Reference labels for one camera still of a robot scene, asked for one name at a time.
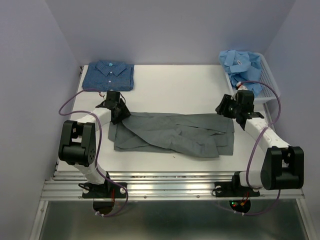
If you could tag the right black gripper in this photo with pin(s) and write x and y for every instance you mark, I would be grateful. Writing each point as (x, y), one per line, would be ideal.
(225, 100)

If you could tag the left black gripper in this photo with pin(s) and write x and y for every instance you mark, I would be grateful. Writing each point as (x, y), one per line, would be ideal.
(125, 112)

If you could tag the grey long sleeve shirt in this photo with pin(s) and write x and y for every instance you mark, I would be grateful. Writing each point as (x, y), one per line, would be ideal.
(206, 135)

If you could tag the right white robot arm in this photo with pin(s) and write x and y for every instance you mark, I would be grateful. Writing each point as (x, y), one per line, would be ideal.
(283, 164)

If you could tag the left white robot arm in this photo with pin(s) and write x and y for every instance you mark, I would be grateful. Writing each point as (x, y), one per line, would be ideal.
(81, 141)

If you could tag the white plastic basket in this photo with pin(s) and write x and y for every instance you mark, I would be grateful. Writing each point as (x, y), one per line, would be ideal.
(266, 80)

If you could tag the folded dark blue checked shirt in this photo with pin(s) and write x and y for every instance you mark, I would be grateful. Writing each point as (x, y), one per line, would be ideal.
(106, 76)

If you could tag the crumpled light blue shirt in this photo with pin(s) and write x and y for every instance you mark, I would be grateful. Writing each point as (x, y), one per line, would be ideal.
(244, 67)

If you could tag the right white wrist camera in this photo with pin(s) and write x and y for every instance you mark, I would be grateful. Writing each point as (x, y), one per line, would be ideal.
(239, 87)

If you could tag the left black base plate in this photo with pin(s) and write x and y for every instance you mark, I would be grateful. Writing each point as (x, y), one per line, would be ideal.
(106, 190)

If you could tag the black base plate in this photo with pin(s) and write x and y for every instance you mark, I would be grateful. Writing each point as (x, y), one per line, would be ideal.
(106, 190)
(227, 189)

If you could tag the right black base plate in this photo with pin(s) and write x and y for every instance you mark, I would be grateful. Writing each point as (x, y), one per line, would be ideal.
(227, 189)

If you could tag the aluminium mounting rail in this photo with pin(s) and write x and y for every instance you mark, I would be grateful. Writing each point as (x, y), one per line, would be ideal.
(141, 186)

